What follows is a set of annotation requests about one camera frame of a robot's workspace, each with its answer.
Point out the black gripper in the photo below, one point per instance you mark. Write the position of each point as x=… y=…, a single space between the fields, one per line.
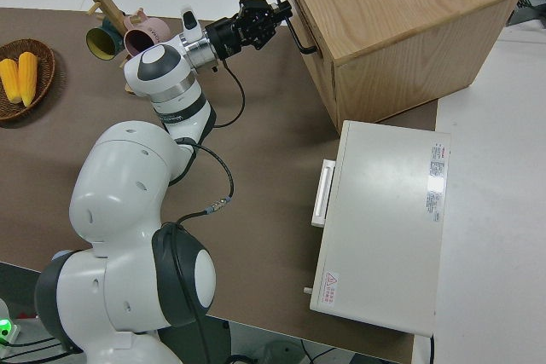
x=247 y=27

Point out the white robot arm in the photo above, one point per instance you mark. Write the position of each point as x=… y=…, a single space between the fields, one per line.
x=123 y=219

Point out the light wooden cabinet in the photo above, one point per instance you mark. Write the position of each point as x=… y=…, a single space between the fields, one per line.
x=405 y=31

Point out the pink mug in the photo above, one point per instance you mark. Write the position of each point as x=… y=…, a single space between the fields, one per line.
x=143 y=38

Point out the brown table mat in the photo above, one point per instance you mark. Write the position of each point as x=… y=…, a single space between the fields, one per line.
x=264 y=159

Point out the dark teal mug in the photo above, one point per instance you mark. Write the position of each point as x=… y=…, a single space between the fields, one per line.
x=102 y=42

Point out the white toaster oven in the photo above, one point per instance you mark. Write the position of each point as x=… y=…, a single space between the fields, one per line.
x=384 y=227

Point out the brown wicker basket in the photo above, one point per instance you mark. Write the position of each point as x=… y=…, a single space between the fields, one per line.
x=42 y=70

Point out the white device with green light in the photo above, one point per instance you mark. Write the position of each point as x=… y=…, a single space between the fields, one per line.
x=7 y=325

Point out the black robot base pedestal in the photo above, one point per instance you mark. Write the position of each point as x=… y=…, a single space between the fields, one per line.
x=217 y=338

